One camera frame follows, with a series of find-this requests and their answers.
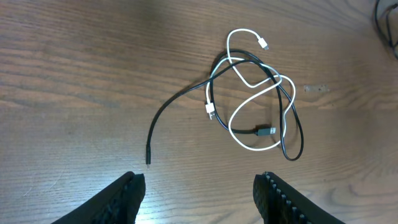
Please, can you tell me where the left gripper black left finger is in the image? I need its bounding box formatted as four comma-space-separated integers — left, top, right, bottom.
55, 171, 146, 224

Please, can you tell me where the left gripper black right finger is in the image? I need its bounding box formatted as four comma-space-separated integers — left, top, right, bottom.
252, 172, 342, 224

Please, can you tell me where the black blue-tipped USB cable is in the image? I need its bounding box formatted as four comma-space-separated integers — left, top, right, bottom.
146, 49, 305, 170

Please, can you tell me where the white USB cable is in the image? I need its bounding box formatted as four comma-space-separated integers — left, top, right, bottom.
205, 28, 297, 152

